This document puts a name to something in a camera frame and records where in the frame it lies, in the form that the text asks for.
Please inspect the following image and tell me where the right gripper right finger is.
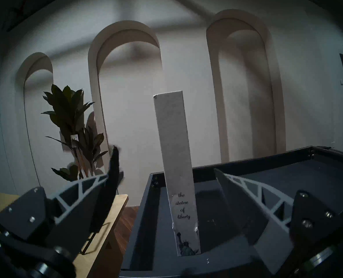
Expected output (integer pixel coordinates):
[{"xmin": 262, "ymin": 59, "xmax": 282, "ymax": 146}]
[{"xmin": 213, "ymin": 168, "xmax": 295, "ymax": 275}]

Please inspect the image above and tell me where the white statue of liberty book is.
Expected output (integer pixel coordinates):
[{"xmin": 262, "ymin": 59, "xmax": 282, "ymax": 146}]
[{"xmin": 153, "ymin": 90, "xmax": 202, "ymax": 257}]

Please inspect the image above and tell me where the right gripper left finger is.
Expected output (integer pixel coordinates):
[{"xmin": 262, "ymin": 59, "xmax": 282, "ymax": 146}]
[{"xmin": 48, "ymin": 146, "xmax": 125, "ymax": 262}]

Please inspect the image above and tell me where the tall green potted plant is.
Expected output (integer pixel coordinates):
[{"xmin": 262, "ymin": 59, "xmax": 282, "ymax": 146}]
[{"xmin": 41, "ymin": 84, "xmax": 110, "ymax": 182}]

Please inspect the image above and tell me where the black wire book stand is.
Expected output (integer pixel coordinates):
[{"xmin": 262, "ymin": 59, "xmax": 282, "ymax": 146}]
[{"xmin": 78, "ymin": 231, "xmax": 100, "ymax": 255}]

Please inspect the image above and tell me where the black metal utility cart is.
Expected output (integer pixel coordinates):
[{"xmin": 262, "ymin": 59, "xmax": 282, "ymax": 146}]
[{"xmin": 119, "ymin": 145, "xmax": 343, "ymax": 278}]

